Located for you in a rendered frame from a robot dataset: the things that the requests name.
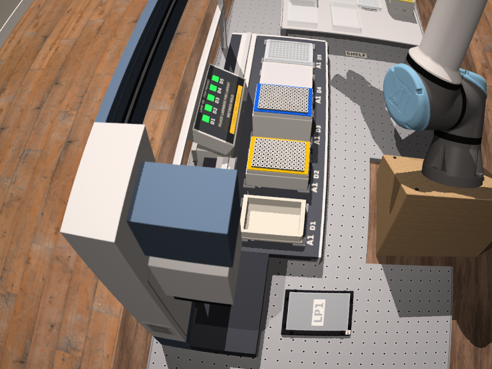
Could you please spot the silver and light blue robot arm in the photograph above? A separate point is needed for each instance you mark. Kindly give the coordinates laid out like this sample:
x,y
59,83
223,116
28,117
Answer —
x,y
429,91

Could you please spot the cream one-well reservoir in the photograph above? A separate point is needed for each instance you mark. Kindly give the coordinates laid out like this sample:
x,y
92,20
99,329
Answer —
x,y
281,217

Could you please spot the light grey rectangular panel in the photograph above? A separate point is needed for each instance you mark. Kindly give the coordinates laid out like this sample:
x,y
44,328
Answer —
x,y
318,311

